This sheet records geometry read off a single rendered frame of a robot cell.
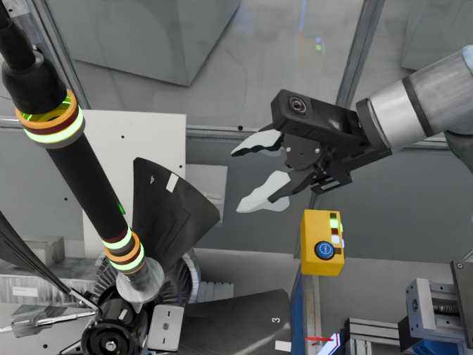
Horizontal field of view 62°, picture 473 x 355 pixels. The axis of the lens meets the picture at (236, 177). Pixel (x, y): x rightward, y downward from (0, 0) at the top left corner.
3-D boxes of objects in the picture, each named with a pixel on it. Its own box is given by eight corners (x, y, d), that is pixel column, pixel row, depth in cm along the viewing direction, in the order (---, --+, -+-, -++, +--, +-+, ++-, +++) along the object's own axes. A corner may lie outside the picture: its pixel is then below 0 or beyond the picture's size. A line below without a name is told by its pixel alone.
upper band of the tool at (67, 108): (26, 124, 32) (9, 97, 30) (77, 104, 34) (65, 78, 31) (39, 159, 30) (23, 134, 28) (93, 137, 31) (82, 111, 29)
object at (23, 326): (21, 331, 93) (15, 317, 93) (44, 327, 93) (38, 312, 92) (15, 338, 91) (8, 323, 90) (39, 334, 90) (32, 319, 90)
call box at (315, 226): (299, 226, 119) (304, 208, 110) (332, 228, 119) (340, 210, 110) (300, 277, 110) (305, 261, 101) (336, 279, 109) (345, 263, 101)
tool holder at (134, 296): (106, 263, 61) (86, 234, 53) (148, 241, 63) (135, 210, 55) (128, 313, 56) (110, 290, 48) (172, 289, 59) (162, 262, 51)
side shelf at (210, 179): (134, 165, 150) (131, 160, 147) (227, 170, 148) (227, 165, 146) (118, 220, 136) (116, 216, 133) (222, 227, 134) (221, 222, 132)
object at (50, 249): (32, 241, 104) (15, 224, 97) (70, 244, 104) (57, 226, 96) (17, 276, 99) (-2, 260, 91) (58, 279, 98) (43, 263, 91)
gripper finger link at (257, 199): (264, 235, 56) (314, 194, 53) (240, 223, 51) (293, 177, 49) (255, 220, 58) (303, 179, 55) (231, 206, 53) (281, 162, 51)
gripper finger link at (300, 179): (278, 211, 50) (331, 166, 48) (272, 208, 49) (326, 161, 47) (262, 187, 53) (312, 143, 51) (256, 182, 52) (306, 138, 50)
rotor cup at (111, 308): (89, 288, 86) (60, 325, 74) (150, 274, 85) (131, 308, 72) (111, 344, 90) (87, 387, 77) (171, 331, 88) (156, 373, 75)
